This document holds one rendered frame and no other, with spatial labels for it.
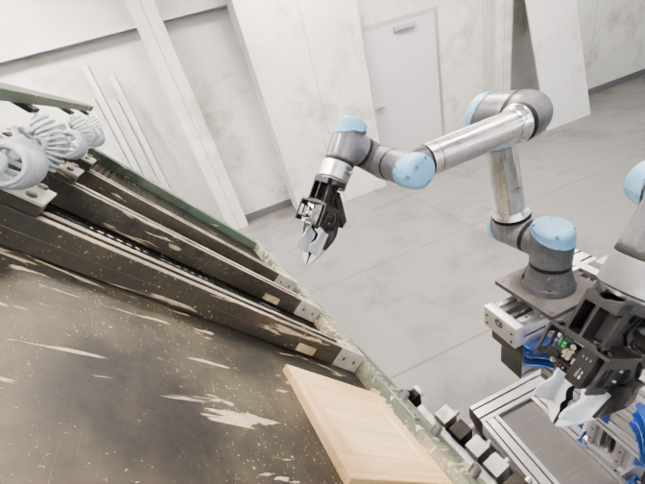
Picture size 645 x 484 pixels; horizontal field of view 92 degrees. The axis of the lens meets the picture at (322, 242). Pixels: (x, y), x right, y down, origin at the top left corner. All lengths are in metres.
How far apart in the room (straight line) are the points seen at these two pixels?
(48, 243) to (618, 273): 0.88
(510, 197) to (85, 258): 1.14
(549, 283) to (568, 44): 6.10
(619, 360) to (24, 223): 0.91
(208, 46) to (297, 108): 1.39
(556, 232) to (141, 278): 1.12
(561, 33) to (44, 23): 7.11
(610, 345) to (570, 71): 6.67
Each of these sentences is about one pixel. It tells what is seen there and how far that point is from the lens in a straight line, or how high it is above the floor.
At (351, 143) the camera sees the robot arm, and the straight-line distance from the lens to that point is 0.76.
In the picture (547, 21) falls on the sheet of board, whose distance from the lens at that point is 6.89.
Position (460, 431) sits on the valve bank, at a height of 0.77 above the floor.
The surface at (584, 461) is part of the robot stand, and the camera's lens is 1.91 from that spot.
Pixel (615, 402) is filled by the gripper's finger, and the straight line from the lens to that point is 0.56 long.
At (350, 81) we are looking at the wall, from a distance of 4.68.
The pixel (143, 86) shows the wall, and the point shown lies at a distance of 5.04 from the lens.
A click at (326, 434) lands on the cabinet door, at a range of 0.74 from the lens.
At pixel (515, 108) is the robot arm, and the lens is 0.91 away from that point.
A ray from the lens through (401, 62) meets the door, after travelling 5.71.
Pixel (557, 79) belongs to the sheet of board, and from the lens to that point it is 6.85.
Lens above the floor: 1.86
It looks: 28 degrees down
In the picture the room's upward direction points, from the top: 17 degrees counter-clockwise
